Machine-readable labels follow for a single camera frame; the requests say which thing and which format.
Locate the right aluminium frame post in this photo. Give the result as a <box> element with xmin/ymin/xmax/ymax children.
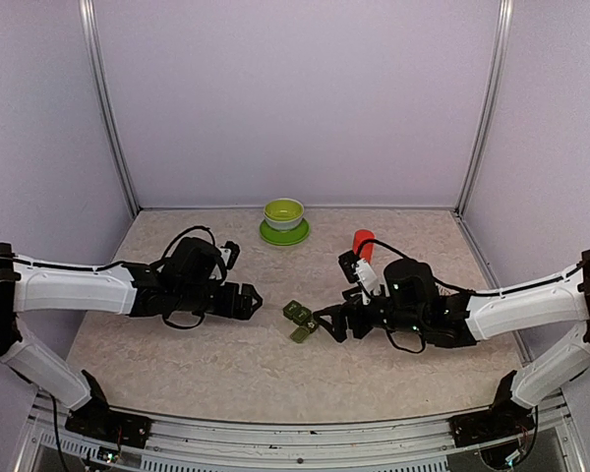
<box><xmin>455</xmin><ymin>0</ymin><xmax>514</xmax><ymax>218</ymax></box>

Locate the green saucer plate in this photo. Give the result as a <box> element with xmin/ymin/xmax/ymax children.
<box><xmin>260</xmin><ymin>218</ymin><xmax>310</xmax><ymax>246</ymax></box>

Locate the left aluminium frame post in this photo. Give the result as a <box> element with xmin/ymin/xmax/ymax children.
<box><xmin>79</xmin><ymin>0</ymin><xmax>142</xmax><ymax>218</ymax></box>

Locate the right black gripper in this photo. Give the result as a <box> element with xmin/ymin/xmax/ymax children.
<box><xmin>312</xmin><ymin>285</ymin><xmax>426</xmax><ymax>344</ymax></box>

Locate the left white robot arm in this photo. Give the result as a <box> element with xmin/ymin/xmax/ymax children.
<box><xmin>0</xmin><ymin>225</ymin><xmax>263</xmax><ymax>438</ymax></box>

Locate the green weekly pill organizer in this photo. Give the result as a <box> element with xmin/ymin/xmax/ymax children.
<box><xmin>282</xmin><ymin>300</ymin><xmax>319</xmax><ymax>344</ymax></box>

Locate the green and white bowl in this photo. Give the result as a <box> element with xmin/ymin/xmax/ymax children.
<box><xmin>264</xmin><ymin>198</ymin><xmax>305</xmax><ymax>231</ymax></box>

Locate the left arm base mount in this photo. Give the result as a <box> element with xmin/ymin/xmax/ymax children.
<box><xmin>65</xmin><ymin>408</ymin><xmax>152</xmax><ymax>449</ymax></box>

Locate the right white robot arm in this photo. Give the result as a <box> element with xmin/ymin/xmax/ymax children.
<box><xmin>313</xmin><ymin>249</ymin><xmax>590</xmax><ymax>437</ymax></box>

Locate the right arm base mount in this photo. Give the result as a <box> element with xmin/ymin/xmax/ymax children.
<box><xmin>448</xmin><ymin>410</ymin><xmax>536</xmax><ymax>447</ymax></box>

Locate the red pill bottle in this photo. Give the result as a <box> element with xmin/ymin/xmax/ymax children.
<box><xmin>352</xmin><ymin>229</ymin><xmax>376</xmax><ymax>263</ymax></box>

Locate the aluminium frame post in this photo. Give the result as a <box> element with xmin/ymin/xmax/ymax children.
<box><xmin>455</xmin><ymin>0</ymin><xmax>514</xmax><ymax>218</ymax></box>
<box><xmin>79</xmin><ymin>0</ymin><xmax>142</xmax><ymax>218</ymax></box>

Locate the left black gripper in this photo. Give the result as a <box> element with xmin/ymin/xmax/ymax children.
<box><xmin>175</xmin><ymin>281</ymin><xmax>263</xmax><ymax>320</ymax></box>

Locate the front aluminium rail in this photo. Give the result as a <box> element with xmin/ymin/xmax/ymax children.
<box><xmin>13</xmin><ymin>392</ymin><xmax>588</xmax><ymax>471</ymax></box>

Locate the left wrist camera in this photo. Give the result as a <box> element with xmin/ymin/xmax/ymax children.
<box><xmin>220</xmin><ymin>241</ymin><xmax>240</xmax><ymax>270</ymax></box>

